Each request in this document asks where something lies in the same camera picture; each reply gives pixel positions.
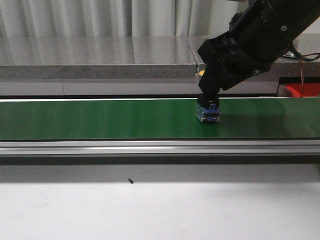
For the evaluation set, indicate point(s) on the grey stone counter slab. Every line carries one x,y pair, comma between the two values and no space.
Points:
71,58

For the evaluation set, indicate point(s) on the white corrugated curtain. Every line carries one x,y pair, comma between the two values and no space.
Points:
116,18

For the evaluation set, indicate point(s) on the red plastic tray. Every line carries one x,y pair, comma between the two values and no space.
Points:
307,90

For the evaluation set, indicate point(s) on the small green circuit board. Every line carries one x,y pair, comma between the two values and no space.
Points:
289,54

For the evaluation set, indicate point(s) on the yellow mushroom push button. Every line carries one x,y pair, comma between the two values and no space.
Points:
207,111

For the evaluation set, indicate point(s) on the aluminium conveyor frame rail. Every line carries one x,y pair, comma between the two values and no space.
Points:
166,148

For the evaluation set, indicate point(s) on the green conveyor belt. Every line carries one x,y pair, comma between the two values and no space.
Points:
261,118

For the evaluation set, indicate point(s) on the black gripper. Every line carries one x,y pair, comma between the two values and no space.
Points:
257,36

